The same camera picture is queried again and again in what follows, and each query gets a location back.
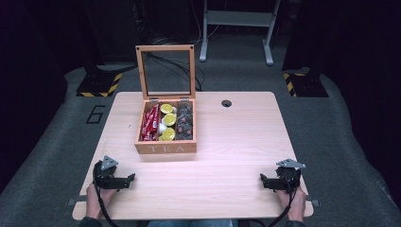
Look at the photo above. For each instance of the wooden tea box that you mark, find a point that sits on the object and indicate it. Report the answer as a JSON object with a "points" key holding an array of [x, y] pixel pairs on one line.
{"points": [[165, 146]]}

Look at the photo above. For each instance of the bundle of red packets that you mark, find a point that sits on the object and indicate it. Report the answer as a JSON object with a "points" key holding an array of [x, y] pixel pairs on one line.
{"points": [[150, 123]]}

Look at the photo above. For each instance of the yellow lid capsule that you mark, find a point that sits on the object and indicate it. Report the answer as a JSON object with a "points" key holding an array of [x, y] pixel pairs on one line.
{"points": [[168, 134], [169, 119], [166, 108]]}

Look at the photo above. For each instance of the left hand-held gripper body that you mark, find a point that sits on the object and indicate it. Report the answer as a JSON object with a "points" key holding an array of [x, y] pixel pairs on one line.
{"points": [[105, 176]]}

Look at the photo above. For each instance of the grey table bracket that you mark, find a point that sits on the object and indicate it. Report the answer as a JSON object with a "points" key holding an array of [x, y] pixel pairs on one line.
{"points": [[76, 200]]}

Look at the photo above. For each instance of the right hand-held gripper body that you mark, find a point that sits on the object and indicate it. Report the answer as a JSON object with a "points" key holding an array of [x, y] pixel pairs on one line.
{"points": [[288, 178]]}

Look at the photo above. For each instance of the white metal stand frame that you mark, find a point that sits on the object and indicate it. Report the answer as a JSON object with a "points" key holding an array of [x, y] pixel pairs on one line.
{"points": [[239, 18]]}

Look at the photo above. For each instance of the person's left hand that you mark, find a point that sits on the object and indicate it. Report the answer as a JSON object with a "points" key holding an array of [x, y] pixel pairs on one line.
{"points": [[94, 201]]}

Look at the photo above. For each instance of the black yellow striped stand base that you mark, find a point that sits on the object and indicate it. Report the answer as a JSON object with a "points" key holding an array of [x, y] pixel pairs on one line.
{"points": [[304, 84], [100, 84]]}

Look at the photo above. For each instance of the person's right hand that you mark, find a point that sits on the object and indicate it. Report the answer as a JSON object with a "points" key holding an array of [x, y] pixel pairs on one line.
{"points": [[294, 205]]}

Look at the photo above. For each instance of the white capsule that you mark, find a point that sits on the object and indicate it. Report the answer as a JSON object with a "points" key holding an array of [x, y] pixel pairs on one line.
{"points": [[162, 128]]}

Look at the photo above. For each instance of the row of dark tea bags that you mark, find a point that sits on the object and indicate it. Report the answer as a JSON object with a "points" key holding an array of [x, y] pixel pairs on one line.
{"points": [[184, 121]]}

